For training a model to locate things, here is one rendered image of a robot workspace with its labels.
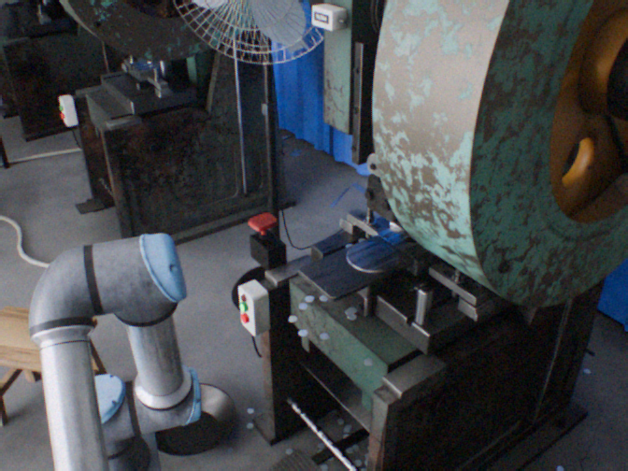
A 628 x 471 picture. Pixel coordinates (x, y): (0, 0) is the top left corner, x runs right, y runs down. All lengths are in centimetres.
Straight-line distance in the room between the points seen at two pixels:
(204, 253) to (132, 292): 192
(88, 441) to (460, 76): 71
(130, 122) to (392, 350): 168
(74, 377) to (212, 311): 161
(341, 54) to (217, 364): 135
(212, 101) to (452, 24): 217
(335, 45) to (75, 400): 87
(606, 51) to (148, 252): 76
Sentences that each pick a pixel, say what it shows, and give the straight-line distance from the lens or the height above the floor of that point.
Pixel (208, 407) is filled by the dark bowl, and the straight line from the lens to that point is 216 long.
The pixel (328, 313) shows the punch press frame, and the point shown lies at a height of 64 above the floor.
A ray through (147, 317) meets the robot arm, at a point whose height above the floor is 96.
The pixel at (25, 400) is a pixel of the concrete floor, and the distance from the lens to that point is 239.
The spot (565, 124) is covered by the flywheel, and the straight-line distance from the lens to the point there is 105.
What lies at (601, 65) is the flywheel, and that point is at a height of 135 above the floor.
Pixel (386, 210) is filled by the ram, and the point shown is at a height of 93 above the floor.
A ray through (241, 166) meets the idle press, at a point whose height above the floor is 28.
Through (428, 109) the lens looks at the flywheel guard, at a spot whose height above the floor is 134.
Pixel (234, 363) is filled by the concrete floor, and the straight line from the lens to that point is 231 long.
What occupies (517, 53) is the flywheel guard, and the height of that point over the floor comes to 142.
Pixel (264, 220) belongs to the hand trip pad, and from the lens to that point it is 164.
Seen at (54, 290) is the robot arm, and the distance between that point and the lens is 99.
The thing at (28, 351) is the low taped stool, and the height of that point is 33.
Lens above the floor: 161
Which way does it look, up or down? 33 degrees down
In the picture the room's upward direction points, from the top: straight up
